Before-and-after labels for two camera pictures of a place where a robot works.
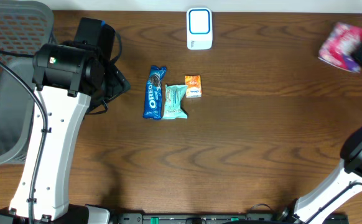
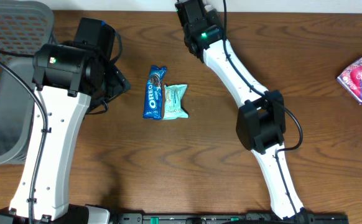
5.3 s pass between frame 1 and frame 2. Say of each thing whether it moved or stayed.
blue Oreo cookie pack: stayed
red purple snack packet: moved
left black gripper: stayed
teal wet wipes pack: stayed
